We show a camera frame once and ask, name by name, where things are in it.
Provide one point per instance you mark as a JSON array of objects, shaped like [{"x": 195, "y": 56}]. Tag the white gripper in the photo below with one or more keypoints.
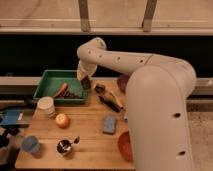
[{"x": 85, "y": 69}]

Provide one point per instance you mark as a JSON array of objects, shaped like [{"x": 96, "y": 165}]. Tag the black rectangular eraser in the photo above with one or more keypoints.
[{"x": 86, "y": 83}]

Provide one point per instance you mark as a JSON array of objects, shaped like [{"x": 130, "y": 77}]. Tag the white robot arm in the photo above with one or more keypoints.
[{"x": 156, "y": 96}]

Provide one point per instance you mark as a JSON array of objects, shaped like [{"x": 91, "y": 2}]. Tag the green plastic tray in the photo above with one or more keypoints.
[{"x": 51, "y": 82}]

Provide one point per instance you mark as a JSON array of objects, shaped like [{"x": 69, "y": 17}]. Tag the orange carrot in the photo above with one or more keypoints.
[{"x": 63, "y": 87}]

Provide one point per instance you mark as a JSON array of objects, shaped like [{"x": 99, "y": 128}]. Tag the dark brown pinecone item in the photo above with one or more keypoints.
[{"x": 71, "y": 95}]

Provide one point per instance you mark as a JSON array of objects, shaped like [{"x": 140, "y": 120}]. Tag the purple bowl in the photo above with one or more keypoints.
[{"x": 122, "y": 82}]

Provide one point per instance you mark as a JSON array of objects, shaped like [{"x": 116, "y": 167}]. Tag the white cylindrical container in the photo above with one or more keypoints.
[{"x": 46, "y": 105}]

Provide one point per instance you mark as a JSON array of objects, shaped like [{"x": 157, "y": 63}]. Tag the orange apple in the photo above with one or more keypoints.
[{"x": 62, "y": 120}]

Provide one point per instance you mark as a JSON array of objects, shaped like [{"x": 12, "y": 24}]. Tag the blue sponge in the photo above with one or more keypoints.
[{"x": 109, "y": 125}]

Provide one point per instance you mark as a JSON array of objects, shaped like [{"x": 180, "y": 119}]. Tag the metal measuring cup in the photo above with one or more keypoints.
[{"x": 64, "y": 147}]

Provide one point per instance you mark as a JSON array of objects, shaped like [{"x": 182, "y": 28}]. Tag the orange red bowl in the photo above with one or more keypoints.
[{"x": 124, "y": 146}]

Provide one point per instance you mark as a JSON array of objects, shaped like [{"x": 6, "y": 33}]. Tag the blue box on left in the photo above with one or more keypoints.
[{"x": 10, "y": 117}]

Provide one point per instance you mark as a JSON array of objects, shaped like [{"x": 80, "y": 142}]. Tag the blue plastic cup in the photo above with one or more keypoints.
[{"x": 30, "y": 144}]

